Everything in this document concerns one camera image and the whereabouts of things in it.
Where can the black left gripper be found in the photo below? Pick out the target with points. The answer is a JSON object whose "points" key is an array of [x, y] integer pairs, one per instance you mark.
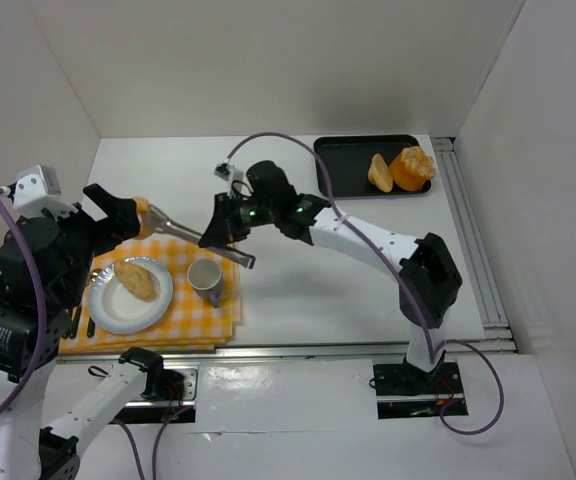
{"points": [[100, 220]]}

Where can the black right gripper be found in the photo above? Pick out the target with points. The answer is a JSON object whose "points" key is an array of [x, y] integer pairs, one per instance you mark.
{"points": [[228, 216]]}

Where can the ring donut bread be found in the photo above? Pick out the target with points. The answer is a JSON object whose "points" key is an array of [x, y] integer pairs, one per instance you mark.
{"points": [[142, 205]]}

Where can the stainless steel serving tongs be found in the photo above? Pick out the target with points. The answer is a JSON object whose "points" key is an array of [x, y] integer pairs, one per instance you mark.
{"points": [[155, 221]]}

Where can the oval bread roll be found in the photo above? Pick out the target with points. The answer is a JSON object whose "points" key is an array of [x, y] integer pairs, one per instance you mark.
{"points": [[138, 281]]}

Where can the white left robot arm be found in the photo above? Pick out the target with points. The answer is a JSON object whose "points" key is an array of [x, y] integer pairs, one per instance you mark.
{"points": [[45, 264]]}

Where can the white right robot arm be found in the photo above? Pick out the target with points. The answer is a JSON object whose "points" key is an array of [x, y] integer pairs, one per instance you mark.
{"points": [[424, 270]]}

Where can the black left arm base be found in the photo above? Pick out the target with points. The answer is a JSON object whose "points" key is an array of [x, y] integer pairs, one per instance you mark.
{"points": [[174, 400]]}

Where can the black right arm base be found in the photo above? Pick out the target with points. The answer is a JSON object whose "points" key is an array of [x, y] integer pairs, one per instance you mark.
{"points": [[398, 396]]}

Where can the black food tray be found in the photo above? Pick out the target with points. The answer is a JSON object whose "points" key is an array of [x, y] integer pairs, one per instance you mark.
{"points": [[347, 160]]}

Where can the purple ceramic mug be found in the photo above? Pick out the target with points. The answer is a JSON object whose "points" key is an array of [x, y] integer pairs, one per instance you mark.
{"points": [[206, 278]]}

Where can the white ceramic plate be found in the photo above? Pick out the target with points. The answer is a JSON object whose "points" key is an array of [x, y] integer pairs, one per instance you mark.
{"points": [[114, 309]]}

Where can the yellow checkered cloth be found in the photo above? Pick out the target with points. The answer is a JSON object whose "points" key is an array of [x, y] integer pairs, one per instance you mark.
{"points": [[189, 324]]}

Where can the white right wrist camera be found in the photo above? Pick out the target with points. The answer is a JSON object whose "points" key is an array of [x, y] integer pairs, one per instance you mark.
{"points": [[228, 172]]}

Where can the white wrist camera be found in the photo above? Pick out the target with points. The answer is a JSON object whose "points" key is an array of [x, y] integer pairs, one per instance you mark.
{"points": [[33, 188], [228, 172]]}

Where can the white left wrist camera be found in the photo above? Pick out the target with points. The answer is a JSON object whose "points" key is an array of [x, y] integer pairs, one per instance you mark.
{"points": [[33, 188]]}

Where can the dark cutlery handle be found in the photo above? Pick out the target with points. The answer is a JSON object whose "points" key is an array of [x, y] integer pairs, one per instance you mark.
{"points": [[91, 327], [72, 333]]}

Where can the aluminium front rail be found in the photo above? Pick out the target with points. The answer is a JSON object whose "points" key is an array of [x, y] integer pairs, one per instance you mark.
{"points": [[290, 352]]}

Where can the aluminium side rail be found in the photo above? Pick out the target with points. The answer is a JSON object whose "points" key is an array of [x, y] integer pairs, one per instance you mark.
{"points": [[499, 338]]}

